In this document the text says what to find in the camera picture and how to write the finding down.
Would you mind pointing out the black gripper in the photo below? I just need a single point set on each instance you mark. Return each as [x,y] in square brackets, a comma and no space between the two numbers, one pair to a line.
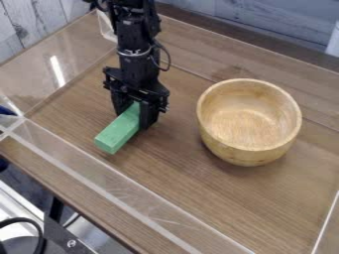
[151,93]

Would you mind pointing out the green rectangular block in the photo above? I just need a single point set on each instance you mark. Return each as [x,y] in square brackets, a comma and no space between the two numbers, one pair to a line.
[119,131]

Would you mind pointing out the brown wooden bowl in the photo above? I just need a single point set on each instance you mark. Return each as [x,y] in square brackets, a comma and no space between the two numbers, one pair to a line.
[250,120]

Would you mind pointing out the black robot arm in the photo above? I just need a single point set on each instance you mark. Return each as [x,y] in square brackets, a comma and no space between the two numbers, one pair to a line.
[134,82]

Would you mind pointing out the black table leg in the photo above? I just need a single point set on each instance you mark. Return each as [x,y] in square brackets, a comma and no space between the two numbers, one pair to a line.
[56,210]

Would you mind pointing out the clear acrylic corner bracket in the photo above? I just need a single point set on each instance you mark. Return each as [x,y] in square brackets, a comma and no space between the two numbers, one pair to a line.
[106,28]

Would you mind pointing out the clear acrylic tray wall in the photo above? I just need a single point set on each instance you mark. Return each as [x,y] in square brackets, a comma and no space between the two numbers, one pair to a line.
[144,221]

